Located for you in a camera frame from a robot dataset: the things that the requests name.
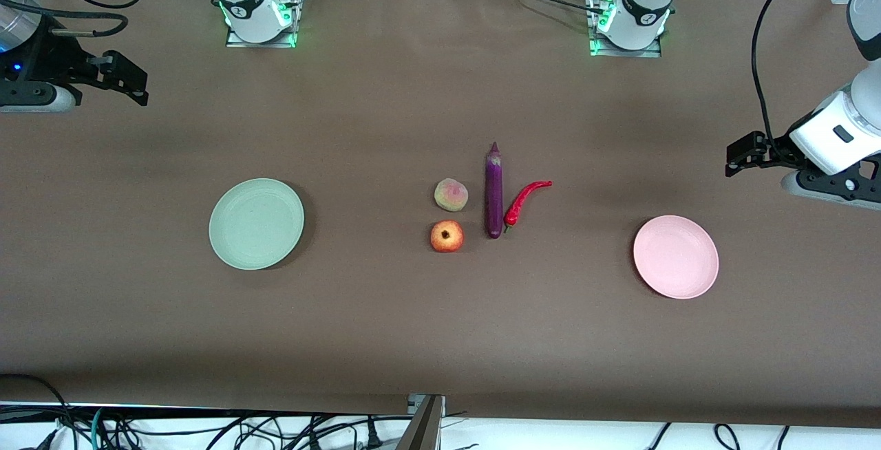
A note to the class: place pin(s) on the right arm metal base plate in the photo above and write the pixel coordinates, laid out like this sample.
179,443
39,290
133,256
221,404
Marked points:
237,40

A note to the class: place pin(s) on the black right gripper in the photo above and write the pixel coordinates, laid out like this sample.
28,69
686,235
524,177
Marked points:
58,58

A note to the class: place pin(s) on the red apple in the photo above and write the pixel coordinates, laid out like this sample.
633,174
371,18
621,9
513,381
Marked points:
447,237

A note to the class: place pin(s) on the red chili pepper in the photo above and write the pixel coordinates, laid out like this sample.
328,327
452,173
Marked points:
519,202

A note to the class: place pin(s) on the pale green round plate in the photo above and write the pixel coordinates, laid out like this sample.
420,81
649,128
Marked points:
256,224

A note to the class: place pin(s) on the pink round plate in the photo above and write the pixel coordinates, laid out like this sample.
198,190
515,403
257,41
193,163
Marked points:
676,257

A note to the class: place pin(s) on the long purple eggplant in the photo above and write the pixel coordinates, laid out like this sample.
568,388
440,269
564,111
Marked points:
493,195

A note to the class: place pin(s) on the brown table cover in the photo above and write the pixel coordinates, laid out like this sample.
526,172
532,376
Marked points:
440,340

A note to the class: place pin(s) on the pink-green peach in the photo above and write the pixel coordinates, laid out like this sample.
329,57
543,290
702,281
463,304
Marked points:
451,195

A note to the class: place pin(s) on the metal bracket at table edge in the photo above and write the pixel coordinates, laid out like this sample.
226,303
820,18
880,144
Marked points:
421,426

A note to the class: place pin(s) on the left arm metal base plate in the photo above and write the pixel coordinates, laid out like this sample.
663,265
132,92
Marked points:
650,52

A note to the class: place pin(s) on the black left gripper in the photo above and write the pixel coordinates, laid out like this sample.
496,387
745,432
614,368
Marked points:
776,151

